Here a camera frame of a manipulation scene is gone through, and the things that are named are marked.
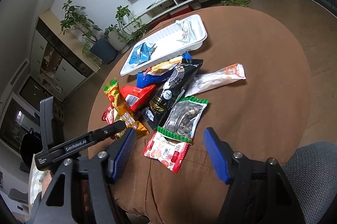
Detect brown round table cloth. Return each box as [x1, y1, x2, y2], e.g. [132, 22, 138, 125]
[87, 5, 313, 224]

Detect grey upholstered chair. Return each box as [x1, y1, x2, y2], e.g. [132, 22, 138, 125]
[283, 142, 336, 223]

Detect red snack bag with barcode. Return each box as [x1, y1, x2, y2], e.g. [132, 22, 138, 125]
[120, 85, 156, 112]

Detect light blue snack packet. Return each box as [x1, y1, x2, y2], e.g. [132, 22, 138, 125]
[128, 42, 156, 65]

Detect red white fruit snack packet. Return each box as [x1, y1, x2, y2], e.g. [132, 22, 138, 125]
[143, 131, 189, 173]

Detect white crumpled snack wrapper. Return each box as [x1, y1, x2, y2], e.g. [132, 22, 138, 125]
[175, 20, 199, 44]

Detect white plastic tray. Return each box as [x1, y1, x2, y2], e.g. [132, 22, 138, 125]
[120, 14, 207, 77]

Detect pink red snack packet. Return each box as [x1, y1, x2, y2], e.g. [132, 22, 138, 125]
[101, 105, 115, 125]

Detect blue yellow chip bag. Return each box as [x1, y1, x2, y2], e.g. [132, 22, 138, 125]
[136, 52, 192, 89]

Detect green edged nut bag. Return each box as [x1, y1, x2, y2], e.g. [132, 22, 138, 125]
[156, 96, 209, 144]

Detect red storage boxes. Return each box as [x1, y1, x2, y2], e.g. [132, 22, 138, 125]
[150, 5, 192, 29]

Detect clear white orange snack packet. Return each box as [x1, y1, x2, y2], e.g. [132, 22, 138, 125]
[185, 63, 246, 97]

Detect person's left hand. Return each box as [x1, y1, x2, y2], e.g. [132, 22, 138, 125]
[41, 172, 53, 198]

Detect plant in dark blue pot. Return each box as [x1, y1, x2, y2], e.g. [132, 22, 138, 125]
[60, 0, 118, 66]

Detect black snack bag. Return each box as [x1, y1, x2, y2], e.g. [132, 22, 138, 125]
[142, 59, 203, 130]

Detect plant in white pot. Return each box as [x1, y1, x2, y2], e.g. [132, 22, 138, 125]
[104, 5, 147, 54]

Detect wooden display cabinet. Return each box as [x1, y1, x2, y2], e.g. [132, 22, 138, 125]
[30, 10, 100, 101]

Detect orange yellow snack packet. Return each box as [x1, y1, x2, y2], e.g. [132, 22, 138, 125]
[103, 78, 149, 139]

